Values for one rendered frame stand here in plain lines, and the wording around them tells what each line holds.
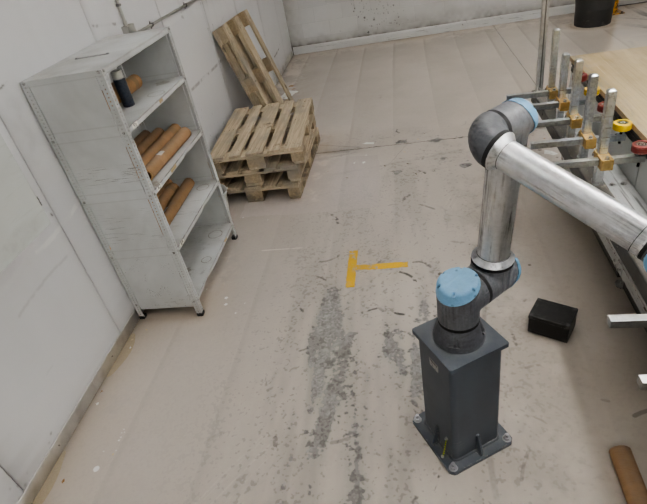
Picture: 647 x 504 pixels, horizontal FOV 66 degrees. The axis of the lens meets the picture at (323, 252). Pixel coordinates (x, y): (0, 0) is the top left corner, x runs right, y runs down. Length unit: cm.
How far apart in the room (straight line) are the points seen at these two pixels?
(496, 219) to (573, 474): 114
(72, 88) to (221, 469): 192
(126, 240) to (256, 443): 138
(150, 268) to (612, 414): 251
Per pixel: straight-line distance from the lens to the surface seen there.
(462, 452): 232
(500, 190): 167
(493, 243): 179
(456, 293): 176
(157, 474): 264
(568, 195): 137
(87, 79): 272
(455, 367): 187
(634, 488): 233
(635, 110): 303
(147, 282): 327
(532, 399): 258
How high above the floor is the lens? 201
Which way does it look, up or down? 35 degrees down
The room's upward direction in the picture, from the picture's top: 12 degrees counter-clockwise
